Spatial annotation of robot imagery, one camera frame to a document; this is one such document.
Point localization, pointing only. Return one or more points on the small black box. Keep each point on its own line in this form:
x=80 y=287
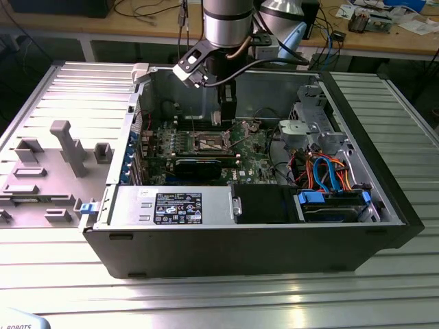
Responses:
x=339 y=36

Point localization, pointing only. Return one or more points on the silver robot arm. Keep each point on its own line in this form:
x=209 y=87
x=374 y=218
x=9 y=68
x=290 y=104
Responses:
x=226 y=24

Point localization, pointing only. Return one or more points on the silver drive cage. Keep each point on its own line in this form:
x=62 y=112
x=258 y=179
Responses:
x=298 y=132

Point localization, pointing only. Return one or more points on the white papers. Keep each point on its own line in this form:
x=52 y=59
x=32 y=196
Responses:
x=416 y=27

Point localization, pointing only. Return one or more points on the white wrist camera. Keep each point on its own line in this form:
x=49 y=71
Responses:
x=187 y=73

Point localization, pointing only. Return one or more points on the blue plastic latch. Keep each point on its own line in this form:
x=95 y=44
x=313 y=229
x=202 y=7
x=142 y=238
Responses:
x=88 y=209

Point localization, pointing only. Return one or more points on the copper heat sink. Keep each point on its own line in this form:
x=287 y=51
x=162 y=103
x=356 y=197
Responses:
x=358 y=22

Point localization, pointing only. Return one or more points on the blue box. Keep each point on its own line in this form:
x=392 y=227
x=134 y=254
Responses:
x=404 y=3

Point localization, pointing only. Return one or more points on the grey metal device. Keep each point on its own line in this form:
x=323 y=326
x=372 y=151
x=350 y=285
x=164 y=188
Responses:
x=380 y=24

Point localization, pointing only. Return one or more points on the grey parts rack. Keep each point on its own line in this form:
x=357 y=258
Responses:
x=51 y=186

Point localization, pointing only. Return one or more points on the black graphics card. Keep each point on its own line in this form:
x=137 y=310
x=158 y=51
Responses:
x=197 y=169

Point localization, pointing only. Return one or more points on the green motherboard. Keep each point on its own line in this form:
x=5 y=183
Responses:
x=255 y=161

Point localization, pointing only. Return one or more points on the silver power supply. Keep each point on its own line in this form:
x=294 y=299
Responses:
x=127 y=205

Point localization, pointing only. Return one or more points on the CPU socket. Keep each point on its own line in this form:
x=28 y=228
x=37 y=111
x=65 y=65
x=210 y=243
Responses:
x=209 y=145

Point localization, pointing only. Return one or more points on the black tower box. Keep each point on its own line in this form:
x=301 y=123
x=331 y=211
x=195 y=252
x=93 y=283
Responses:
x=312 y=27

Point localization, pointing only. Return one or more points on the wooden workbench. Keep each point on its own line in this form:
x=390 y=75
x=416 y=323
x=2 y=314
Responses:
x=377 y=42

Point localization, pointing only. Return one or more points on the hard disk in blue carrier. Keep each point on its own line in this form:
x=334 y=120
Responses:
x=310 y=198

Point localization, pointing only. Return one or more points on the black PC case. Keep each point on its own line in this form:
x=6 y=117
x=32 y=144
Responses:
x=240 y=250

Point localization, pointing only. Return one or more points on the black equipment box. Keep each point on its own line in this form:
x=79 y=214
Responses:
x=61 y=8

